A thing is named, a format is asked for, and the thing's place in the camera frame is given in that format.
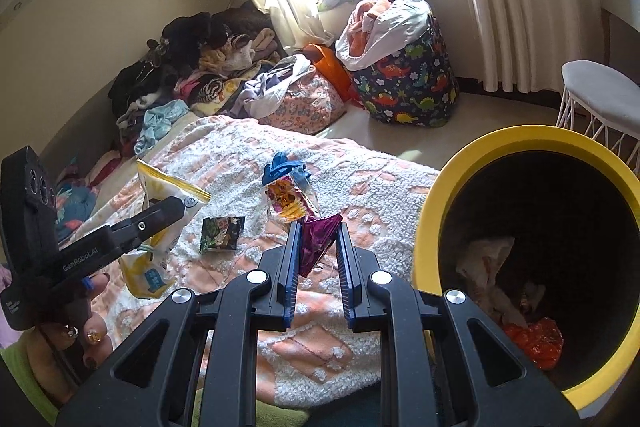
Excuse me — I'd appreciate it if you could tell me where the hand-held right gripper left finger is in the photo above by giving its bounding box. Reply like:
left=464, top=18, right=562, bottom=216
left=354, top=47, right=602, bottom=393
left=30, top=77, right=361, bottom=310
left=55, top=222, right=304, bottom=427

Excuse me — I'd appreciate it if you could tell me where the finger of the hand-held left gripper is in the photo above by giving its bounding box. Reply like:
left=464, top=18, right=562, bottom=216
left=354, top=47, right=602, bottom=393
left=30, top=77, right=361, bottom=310
left=111, top=196, right=188, bottom=258

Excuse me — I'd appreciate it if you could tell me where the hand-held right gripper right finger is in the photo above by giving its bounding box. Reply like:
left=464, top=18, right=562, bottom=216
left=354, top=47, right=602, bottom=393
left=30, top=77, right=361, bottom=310
left=336, top=223, right=583, bottom=427

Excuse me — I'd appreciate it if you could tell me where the purple wrapper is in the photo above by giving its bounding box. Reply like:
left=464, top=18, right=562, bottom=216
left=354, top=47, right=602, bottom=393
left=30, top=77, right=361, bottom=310
left=298, top=213, right=345, bottom=278

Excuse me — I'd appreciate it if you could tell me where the yellow white snack bag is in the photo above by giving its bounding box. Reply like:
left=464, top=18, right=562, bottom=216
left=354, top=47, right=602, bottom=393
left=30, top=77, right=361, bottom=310
left=119, top=159, right=212, bottom=300

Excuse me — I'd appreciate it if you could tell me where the yellow trash bin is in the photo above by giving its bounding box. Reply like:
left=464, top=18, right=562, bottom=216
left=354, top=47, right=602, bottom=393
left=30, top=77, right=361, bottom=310
left=411, top=125, right=640, bottom=413

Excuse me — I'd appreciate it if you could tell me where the white plastic bag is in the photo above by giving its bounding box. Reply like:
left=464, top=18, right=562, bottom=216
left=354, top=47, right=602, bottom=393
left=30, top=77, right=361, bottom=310
left=455, top=235, right=531, bottom=328

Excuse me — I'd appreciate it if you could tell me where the person's left forearm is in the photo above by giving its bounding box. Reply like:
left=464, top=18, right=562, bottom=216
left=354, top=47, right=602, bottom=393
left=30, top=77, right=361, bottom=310
left=0, top=337, right=61, bottom=427

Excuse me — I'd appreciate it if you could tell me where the person's left hand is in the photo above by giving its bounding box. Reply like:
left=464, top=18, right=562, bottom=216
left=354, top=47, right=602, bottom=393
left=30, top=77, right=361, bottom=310
left=25, top=274, right=113, bottom=403

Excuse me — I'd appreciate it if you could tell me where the teal floral cloth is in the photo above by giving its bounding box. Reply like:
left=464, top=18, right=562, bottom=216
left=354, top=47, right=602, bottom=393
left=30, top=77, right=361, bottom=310
left=55, top=184, right=98, bottom=243

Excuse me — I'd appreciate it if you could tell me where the yellow red snack packet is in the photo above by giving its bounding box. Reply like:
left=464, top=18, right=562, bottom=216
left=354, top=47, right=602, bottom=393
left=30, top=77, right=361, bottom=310
left=264, top=174, right=321, bottom=223

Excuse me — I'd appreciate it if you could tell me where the green snack packet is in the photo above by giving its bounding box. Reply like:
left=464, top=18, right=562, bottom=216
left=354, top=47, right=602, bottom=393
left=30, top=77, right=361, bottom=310
left=200, top=215, right=246, bottom=254

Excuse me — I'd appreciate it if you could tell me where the orange white tufted blanket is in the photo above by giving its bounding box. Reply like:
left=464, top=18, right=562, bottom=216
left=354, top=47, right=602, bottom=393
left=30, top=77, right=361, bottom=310
left=75, top=114, right=441, bottom=408

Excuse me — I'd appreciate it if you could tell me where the light blue cloth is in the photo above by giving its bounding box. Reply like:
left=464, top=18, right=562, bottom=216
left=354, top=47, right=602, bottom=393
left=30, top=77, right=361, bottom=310
left=134, top=99, right=191, bottom=155

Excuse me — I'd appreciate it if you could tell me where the blue glove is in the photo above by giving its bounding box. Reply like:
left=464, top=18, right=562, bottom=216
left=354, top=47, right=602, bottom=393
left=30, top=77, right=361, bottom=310
left=261, top=152, right=311, bottom=188

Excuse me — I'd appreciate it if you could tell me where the pink floral fabric bag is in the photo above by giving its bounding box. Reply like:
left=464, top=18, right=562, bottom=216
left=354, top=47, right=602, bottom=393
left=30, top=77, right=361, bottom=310
left=260, top=69, right=347, bottom=136

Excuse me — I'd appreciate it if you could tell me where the pile of clothes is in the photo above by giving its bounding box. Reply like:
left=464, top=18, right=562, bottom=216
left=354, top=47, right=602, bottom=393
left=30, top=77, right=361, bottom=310
left=107, top=2, right=281, bottom=158

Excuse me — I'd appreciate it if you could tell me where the white purple cloth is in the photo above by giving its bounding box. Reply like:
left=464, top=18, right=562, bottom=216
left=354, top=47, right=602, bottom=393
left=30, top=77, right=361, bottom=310
left=240, top=54, right=312, bottom=118

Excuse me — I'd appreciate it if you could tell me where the dinosaur print laundry basket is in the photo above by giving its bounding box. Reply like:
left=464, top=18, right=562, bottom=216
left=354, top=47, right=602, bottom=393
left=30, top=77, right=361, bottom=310
left=347, top=14, right=460, bottom=128

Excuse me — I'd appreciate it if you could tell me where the red orange plastic bag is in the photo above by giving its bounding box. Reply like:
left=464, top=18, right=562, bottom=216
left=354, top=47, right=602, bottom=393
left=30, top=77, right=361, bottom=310
left=502, top=317, right=563, bottom=370

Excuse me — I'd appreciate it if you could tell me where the orange towel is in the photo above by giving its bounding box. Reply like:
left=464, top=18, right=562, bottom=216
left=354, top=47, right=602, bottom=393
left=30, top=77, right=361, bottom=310
left=347, top=0, right=396, bottom=58

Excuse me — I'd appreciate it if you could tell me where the white bag of laundry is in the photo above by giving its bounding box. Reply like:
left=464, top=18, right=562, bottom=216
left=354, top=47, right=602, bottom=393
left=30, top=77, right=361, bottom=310
left=335, top=0, right=433, bottom=70

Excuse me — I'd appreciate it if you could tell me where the white round stool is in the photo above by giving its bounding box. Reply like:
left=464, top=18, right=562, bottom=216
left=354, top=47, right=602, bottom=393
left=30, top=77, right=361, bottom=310
left=556, top=60, right=640, bottom=152

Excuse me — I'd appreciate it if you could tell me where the cream pleated curtain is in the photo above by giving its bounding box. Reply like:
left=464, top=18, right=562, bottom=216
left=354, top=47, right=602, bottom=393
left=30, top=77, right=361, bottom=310
left=450, top=0, right=608, bottom=95

